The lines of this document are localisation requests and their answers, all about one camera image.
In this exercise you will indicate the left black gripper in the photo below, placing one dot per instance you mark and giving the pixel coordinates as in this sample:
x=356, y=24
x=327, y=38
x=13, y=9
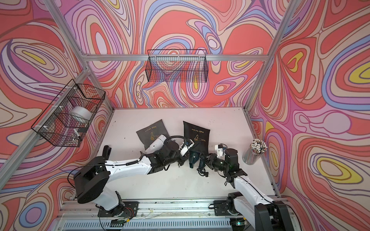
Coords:
x=185, y=158

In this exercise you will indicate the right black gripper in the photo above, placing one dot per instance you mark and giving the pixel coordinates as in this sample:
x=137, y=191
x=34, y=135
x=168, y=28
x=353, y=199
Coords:
x=211, y=160

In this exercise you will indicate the white hair dryer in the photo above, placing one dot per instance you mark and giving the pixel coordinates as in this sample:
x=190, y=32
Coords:
x=157, y=144

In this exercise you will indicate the dark teal hair dryer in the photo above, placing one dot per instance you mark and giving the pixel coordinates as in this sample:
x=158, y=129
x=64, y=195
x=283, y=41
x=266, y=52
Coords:
x=198, y=161

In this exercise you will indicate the black hair dryer pouch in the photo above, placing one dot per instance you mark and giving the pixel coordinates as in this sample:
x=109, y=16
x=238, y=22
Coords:
x=200, y=137

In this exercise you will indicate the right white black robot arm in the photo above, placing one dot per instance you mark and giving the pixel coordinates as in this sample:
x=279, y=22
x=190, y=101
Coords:
x=260, y=211

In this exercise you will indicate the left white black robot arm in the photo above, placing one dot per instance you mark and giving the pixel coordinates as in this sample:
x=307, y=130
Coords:
x=91, y=180

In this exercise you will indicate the grey hair dryer pouch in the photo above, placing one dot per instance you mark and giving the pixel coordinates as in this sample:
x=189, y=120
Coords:
x=150, y=133

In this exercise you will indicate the metal cup of pencils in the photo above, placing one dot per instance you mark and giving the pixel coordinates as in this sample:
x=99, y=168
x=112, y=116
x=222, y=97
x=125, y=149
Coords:
x=254, y=152

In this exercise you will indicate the silver tape roll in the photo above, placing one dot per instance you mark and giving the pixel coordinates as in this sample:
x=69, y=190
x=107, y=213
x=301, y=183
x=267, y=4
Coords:
x=81, y=114

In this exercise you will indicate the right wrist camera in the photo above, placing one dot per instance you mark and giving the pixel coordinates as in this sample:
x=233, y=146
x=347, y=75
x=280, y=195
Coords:
x=220, y=150

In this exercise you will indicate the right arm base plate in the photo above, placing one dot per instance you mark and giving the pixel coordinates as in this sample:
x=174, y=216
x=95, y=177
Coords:
x=223, y=208

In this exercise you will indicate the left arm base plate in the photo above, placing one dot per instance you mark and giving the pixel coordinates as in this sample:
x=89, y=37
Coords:
x=126, y=209

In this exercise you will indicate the back black wire basket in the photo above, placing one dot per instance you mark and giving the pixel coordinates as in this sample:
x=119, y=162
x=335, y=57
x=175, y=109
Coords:
x=177, y=65

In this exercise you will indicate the black wire basket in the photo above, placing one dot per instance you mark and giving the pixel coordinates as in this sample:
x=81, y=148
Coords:
x=177, y=65
x=59, y=128

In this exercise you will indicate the left black wire basket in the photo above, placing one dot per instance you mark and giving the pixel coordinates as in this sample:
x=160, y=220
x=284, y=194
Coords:
x=59, y=128

